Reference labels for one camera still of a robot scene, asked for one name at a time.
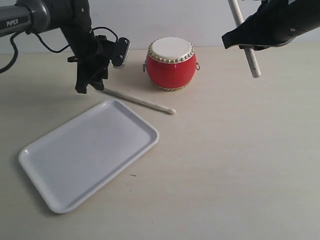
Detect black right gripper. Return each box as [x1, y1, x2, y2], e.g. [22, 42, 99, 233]
[221, 0, 320, 50]

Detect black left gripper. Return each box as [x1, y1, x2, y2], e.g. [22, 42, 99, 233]
[67, 35, 117, 94]

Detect white drumstick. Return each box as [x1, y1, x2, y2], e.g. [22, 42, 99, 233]
[227, 0, 261, 79]
[102, 87, 177, 115]

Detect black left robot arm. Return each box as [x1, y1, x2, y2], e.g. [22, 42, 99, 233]
[0, 0, 111, 94]

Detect small red drum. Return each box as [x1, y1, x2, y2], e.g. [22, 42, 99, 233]
[142, 36, 200, 91]

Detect white plastic tray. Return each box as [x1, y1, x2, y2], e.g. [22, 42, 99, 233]
[18, 99, 160, 214]

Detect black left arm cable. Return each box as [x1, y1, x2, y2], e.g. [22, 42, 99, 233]
[0, 26, 119, 74]

